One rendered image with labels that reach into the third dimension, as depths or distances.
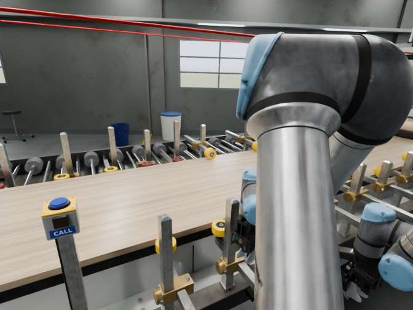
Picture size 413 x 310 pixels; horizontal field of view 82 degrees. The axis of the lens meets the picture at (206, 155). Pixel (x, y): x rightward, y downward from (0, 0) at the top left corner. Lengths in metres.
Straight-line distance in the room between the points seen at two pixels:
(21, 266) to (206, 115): 5.18
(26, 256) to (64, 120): 5.58
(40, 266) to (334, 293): 0.93
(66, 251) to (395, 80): 0.74
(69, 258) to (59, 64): 5.82
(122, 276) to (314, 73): 1.02
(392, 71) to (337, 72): 0.06
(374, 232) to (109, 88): 5.70
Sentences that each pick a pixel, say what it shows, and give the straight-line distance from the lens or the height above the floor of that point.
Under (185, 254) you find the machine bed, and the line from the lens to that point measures 1.18.
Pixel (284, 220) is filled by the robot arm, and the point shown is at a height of 1.40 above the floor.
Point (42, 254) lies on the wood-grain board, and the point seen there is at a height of 0.90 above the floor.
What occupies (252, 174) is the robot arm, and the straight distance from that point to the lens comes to 0.71.
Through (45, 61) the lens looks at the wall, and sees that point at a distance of 6.51.
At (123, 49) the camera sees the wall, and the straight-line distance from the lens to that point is 5.92.
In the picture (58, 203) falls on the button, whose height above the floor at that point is 1.23.
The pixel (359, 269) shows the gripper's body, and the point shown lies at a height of 0.96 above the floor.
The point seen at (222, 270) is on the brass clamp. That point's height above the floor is 0.83.
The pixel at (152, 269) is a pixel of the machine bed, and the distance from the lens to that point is 1.16.
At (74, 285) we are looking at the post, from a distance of 0.81.
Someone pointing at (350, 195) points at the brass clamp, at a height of 0.96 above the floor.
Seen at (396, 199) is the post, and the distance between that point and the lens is 1.92.
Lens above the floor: 1.54
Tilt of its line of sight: 20 degrees down
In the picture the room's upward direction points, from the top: 2 degrees clockwise
